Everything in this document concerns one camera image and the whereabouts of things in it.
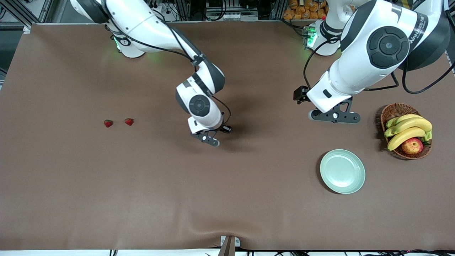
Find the pale green plate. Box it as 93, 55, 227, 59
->
320, 149, 366, 194

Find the brown table cloth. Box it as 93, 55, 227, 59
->
0, 21, 455, 251

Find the orange toy food pile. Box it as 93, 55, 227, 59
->
283, 0, 329, 20

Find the brown wicker basket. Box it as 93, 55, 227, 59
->
380, 103, 432, 160

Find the white terminal strip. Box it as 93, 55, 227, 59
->
206, 12, 258, 21

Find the greenish yellow banana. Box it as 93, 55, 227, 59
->
386, 114, 423, 128

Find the red yellow apple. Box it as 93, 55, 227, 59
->
401, 138, 424, 155

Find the white power strip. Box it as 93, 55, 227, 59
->
146, 0, 178, 22

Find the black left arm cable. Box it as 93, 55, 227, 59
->
303, 37, 455, 95

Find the metal table edge bracket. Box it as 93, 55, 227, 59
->
218, 235, 241, 256

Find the aluminium frame profile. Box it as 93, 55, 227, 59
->
0, 0, 54, 32

